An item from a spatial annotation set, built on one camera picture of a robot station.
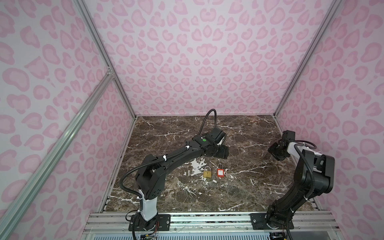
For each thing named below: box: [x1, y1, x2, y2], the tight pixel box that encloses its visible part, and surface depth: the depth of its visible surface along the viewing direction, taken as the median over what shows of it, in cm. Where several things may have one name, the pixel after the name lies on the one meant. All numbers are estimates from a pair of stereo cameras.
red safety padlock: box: [216, 163, 225, 178], surface depth 90 cm
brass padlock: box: [203, 166, 212, 178], surface depth 90 cm
